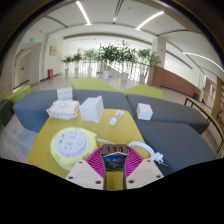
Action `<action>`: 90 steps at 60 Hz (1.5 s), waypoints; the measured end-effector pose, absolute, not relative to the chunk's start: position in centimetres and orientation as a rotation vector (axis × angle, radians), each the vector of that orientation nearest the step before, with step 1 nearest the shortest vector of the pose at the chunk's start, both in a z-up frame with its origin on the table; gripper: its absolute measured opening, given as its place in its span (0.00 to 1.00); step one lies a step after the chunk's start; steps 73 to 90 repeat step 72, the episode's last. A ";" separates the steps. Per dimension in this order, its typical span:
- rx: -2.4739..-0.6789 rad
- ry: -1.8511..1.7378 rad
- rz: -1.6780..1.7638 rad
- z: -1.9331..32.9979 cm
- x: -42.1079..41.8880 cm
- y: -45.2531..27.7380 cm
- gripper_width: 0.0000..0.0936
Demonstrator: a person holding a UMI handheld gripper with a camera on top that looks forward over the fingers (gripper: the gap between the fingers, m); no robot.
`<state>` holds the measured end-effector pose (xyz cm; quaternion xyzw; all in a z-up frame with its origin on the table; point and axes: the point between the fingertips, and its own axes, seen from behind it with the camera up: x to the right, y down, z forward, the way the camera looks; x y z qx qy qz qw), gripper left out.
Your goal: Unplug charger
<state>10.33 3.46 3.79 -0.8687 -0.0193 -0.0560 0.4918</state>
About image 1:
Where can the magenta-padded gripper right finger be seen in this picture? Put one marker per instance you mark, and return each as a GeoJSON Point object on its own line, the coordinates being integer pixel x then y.
{"type": "Point", "coordinates": [144, 172]}

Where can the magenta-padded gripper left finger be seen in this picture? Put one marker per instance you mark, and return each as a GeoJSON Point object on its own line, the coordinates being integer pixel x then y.
{"type": "Point", "coordinates": [83, 173]}

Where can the dark charger with orange ports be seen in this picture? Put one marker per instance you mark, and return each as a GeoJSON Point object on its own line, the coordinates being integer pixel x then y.
{"type": "Point", "coordinates": [114, 157]}

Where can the round yellow-green power strip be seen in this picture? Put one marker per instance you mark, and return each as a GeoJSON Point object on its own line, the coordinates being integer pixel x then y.
{"type": "Point", "coordinates": [70, 145]}

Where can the small white cube box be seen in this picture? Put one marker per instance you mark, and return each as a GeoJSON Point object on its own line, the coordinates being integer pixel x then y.
{"type": "Point", "coordinates": [144, 111]}

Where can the small white tube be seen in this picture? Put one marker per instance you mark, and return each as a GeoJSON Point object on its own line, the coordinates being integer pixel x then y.
{"type": "Point", "coordinates": [116, 118]}

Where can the large white box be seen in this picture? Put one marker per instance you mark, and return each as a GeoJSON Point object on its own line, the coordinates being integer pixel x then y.
{"type": "Point", "coordinates": [90, 110]}

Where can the soft tissue pack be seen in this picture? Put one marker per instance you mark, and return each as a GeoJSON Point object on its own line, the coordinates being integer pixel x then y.
{"type": "Point", "coordinates": [63, 109]}

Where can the yellow-green sofa bench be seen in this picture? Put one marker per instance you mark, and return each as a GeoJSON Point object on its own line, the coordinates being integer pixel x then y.
{"type": "Point", "coordinates": [93, 85]}
{"type": "Point", "coordinates": [18, 94]}
{"type": "Point", "coordinates": [145, 91]}

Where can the white stacked boxes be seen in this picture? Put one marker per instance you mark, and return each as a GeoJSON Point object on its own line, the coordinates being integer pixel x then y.
{"type": "Point", "coordinates": [64, 94]}

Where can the long grey sofa bench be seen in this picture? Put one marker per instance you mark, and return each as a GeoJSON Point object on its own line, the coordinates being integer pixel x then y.
{"type": "Point", "coordinates": [31, 108]}

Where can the dark grey ottoman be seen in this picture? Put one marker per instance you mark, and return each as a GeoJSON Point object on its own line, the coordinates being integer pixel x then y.
{"type": "Point", "coordinates": [5, 111]}

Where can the red fire extinguisher box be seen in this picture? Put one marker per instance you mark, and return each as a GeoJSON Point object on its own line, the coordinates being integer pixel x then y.
{"type": "Point", "coordinates": [50, 74]}

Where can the group of potted plants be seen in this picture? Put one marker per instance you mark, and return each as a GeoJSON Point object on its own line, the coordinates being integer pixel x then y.
{"type": "Point", "coordinates": [110, 55]}

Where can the green exit sign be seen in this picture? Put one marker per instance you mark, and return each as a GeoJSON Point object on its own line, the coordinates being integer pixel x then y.
{"type": "Point", "coordinates": [32, 39]}

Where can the ceiling strip lights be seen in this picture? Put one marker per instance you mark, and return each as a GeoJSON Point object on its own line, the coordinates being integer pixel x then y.
{"type": "Point", "coordinates": [83, 12]}

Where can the wooden bench frame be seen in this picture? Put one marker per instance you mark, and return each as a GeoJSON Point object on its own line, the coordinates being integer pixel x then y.
{"type": "Point", "coordinates": [203, 111]}

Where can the framed wall picture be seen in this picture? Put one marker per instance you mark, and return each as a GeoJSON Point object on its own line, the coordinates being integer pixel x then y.
{"type": "Point", "coordinates": [53, 50]}

